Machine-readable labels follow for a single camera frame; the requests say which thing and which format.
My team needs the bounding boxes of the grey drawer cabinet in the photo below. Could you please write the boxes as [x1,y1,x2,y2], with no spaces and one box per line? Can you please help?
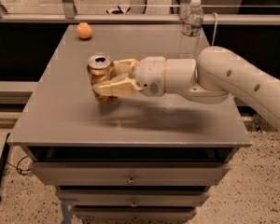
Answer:
[8,24,250,210]

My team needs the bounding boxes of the metal railing frame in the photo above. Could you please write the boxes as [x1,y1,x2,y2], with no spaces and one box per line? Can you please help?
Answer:
[0,0,280,25]

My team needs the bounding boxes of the middle grey drawer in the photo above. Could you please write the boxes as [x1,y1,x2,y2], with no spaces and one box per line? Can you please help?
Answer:
[56,189,209,207]

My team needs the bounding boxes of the orange fruit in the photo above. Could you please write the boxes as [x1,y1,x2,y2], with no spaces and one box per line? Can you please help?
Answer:
[77,22,92,39]

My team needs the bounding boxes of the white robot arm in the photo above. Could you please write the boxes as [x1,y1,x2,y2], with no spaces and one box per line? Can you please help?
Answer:
[92,47,280,131]

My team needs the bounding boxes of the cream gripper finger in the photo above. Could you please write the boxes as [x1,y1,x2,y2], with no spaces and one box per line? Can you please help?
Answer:
[92,74,142,97]
[112,59,138,77]

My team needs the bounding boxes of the clear plastic water bottle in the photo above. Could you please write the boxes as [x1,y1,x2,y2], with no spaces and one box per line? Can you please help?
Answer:
[179,0,203,59]

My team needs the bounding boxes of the grey drawer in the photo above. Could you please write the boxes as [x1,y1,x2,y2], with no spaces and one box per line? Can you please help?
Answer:
[56,189,209,207]
[30,162,230,186]
[73,208,196,221]

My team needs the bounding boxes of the white cable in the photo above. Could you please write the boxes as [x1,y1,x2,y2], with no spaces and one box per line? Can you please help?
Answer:
[210,12,219,47]

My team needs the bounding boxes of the bottom grey drawer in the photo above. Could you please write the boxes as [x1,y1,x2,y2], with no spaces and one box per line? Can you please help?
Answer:
[73,208,196,221]

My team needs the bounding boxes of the orange soda can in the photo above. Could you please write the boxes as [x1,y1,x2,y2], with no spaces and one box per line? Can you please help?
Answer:
[87,52,118,105]

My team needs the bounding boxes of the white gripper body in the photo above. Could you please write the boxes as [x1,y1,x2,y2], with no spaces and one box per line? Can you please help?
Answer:
[133,57,196,97]

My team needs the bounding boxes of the top grey drawer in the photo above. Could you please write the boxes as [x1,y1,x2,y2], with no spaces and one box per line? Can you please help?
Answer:
[30,162,230,186]

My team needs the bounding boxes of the black floor cable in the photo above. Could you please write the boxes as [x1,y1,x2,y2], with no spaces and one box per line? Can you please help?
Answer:
[0,147,32,175]

